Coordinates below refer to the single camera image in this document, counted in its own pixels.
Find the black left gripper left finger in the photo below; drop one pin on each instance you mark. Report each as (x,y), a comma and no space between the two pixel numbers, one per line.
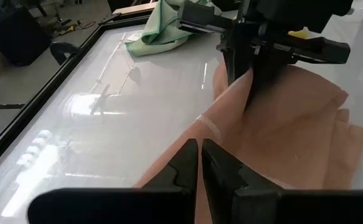
(184,168)

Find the mustard yellow towel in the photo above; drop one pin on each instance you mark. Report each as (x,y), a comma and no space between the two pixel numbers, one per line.
(298,33)

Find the salmon pink towel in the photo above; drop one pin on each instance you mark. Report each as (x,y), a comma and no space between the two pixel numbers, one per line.
(293,140)

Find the black box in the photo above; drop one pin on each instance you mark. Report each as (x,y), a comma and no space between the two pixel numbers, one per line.
(19,40)

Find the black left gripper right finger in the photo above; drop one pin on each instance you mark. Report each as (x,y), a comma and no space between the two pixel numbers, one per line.
(224,174)

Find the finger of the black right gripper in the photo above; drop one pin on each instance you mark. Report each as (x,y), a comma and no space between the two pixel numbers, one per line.
(237,67)
(265,74)

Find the mint green towel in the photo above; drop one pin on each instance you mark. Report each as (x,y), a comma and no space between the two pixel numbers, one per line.
(159,34)

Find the black aluminium table frame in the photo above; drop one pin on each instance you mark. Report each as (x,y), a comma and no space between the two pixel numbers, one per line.
(28,105)

